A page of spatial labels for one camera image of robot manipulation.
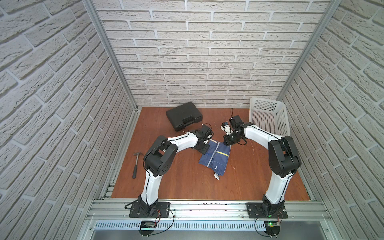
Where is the hammer with black handle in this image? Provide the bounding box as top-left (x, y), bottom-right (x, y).
top-left (132, 152), bottom-right (143, 179)

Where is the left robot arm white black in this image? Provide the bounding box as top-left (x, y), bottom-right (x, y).
top-left (138, 125), bottom-right (214, 216)

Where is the left controller board with cables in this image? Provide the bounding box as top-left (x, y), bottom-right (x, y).
top-left (139, 208), bottom-right (175, 237)

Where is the right controller board with cables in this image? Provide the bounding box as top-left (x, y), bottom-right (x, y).
top-left (254, 214), bottom-right (285, 238)

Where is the controller board with cables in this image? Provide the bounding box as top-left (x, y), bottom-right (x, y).
top-left (139, 208), bottom-right (175, 237)
top-left (254, 214), bottom-right (285, 238)

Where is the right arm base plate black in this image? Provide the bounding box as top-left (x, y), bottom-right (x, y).
top-left (246, 201), bottom-right (288, 219)

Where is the black plastic tool case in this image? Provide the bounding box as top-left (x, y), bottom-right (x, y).
top-left (166, 102), bottom-right (203, 132)

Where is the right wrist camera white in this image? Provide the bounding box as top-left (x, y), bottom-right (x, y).
top-left (221, 122), bottom-right (233, 135)

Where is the blue checked pillowcase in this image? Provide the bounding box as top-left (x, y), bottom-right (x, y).
top-left (199, 140), bottom-right (231, 177)

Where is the aluminium frame rail front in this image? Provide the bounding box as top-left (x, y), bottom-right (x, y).
top-left (86, 198), bottom-right (332, 222)

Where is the white perforated plastic basket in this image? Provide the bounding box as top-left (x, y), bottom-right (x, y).
top-left (249, 97), bottom-right (291, 136)

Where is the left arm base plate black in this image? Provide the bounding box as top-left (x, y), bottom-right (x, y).
top-left (129, 202), bottom-right (171, 218)

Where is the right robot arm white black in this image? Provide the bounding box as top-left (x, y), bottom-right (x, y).
top-left (223, 116), bottom-right (302, 216)

